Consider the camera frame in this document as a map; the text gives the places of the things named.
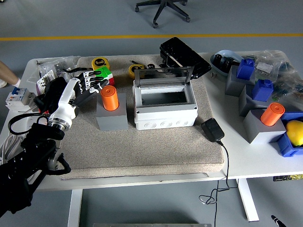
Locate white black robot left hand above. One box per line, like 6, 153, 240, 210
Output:
48, 67, 113, 127

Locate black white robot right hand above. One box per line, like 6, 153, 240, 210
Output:
270, 214, 288, 227

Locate orange cylinder battery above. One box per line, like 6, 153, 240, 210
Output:
260, 102, 285, 127
100, 85, 119, 111

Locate tinted transparent box lid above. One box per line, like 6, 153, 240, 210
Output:
134, 66, 195, 89

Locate white plastic junction box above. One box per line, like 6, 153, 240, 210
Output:
132, 79, 198, 131

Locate black cloth bundle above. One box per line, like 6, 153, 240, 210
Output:
34, 77, 79, 114

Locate white table leg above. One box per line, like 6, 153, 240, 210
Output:
68, 189, 83, 227
237, 178, 260, 222

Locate clear plastic bag with hardware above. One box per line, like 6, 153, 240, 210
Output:
26, 56, 81, 95

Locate white power strip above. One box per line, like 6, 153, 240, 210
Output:
22, 113, 49, 133

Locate black table control panel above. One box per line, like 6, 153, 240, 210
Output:
273, 174, 303, 182

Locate multicolour puzzle cube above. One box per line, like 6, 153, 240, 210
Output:
93, 66, 116, 87

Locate white blue circuit breaker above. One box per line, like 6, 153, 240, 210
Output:
5, 87, 36, 112

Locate yellow tape measure 5m print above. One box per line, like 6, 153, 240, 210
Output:
91, 57, 109, 71

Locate grey block holder with hole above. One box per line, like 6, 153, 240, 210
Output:
96, 93, 129, 131

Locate yellow tape measure black clip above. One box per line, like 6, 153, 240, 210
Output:
128, 61, 145, 79

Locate blue plastic bin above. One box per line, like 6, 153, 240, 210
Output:
276, 111, 303, 158

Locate yellow lemon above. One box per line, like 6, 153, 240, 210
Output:
285, 120, 303, 146

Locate grey-brown fabric mat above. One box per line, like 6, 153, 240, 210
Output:
59, 54, 225, 181

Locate black power adapter plug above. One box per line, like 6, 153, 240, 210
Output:
200, 117, 225, 143

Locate glossy black flat case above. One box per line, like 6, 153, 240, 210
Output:
159, 36, 213, 80

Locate blue plastic block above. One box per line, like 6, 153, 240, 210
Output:
251, 79, 274, 102
236, 58, 255, 80

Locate black office chair base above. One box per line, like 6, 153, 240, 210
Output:
134, 0, 191, 29

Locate clear plastic bags with parts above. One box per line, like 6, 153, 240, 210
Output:
243, 49, 303, 114

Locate light blue bowl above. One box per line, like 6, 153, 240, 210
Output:
210, 49, 244, 78

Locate black strap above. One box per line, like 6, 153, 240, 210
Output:
62, 67, 87, 73

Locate white cable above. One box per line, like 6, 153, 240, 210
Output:
0, 105, 40, 165

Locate black adapter cord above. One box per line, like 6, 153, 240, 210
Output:
198, 139, 239, 227

